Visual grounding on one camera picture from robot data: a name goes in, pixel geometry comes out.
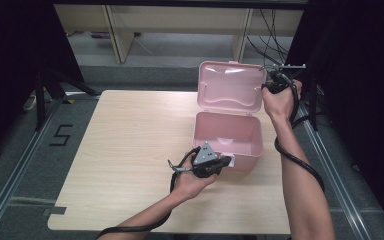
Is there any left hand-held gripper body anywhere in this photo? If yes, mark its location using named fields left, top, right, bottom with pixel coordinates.
left=192, top=141, right=226, bottom=179

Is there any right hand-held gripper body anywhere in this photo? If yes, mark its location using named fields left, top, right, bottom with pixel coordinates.
left=260, top=63, right=307, bottom=95

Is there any pink medicine box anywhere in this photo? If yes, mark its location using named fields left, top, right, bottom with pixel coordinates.
left=192, top=60, right=268, bottom=174

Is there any person's right hand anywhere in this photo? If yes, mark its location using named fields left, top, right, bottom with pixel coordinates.
left=261, top=79, right=304, bottom=124

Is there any person's left hand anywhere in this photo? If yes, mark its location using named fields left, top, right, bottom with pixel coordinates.
left=171, top=152, right=219, bottom=202

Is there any black curtain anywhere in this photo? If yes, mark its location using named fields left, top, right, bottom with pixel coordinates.
left=0, top=0, right=85, bottom=166
left=282, top=0, right=384, bottom=236

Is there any beige wooden shelf unit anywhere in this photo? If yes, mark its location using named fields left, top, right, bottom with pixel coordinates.
left=53, top=3, right=305, bottom=66

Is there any bundle of black floor cables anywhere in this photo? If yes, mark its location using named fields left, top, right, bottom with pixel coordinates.
left=245, top=8, right=290, bottom=66

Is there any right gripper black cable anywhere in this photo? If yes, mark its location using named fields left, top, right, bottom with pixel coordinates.
left=273, top=74, right=326, bottom=240

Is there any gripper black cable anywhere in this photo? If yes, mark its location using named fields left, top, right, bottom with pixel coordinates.
left=273, top=74, right=326, bottom=240
left=94, top=145, right=203, bottom=240

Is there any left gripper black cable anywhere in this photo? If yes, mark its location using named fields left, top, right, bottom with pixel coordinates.
left=94, top=145, right=203, bottom=240

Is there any metal floor rail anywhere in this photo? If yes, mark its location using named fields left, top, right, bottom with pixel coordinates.
left=295, top=101, right=372, bottom=240
left=0, top=98, right=64, bottom=240

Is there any thin white floor cable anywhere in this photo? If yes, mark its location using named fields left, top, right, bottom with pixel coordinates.
left=133, top=36, right=201, bottom=69

